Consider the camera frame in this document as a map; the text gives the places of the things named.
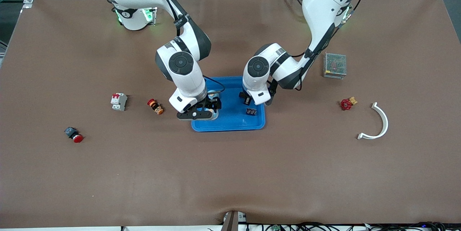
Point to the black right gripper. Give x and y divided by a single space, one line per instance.
212 102

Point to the short capacitor with white print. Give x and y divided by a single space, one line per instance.
251 111

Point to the light blue call bell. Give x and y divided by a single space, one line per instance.
213 93

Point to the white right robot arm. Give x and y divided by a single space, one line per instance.
187 79

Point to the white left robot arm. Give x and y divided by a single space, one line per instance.
324 4

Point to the blue plastic tray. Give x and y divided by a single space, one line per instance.
234 120

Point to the small orange red push button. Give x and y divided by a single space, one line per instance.
155 106

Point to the brown table mat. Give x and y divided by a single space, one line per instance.
230 173

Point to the perforated metal power supply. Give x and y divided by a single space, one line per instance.
335 64

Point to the white curved plastic clamp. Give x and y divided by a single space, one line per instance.
384 123

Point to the red mushroom button dark body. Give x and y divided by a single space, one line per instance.
74 134

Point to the white circuit breaker red switch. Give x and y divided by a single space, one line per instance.
119 102

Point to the grey metal mounting bracket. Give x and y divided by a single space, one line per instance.
230 222

